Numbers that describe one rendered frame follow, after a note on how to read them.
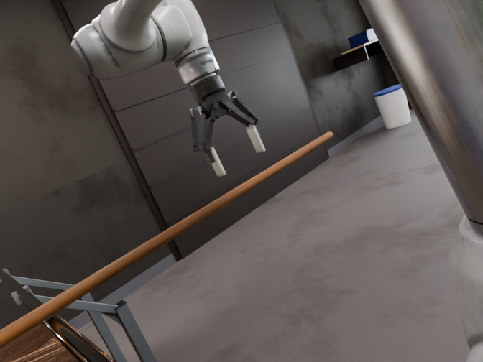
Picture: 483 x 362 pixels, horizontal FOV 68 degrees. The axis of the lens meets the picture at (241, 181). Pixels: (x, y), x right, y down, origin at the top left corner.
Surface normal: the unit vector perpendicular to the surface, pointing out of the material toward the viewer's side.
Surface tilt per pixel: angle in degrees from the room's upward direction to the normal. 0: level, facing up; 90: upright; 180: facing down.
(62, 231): 90
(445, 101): 91
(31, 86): 90
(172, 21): 85
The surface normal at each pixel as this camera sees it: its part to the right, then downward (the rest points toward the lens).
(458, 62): -0.61, 0.37
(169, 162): 0.61, -0.07
